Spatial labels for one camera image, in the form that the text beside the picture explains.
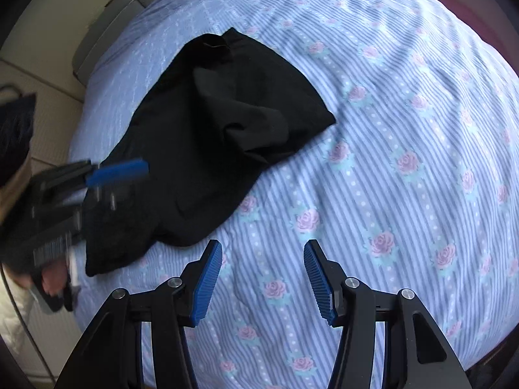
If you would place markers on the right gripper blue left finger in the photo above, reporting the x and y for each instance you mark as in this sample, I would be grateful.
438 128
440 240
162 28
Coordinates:
109 352

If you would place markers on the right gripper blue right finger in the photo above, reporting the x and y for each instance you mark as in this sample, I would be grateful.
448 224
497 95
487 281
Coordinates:
416 353

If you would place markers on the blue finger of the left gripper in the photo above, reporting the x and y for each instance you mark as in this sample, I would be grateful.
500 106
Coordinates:
117 173

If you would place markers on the black pants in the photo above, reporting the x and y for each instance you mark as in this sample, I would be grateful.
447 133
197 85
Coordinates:
226 109

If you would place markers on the person's left hand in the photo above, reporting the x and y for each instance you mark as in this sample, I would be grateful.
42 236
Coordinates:
54 278

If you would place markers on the blue floral striped bedsheet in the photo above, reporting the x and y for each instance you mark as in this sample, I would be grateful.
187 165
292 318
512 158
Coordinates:
415 186

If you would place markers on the pink cloth beside bed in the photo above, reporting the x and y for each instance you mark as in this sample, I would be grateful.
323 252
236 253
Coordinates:
458 4

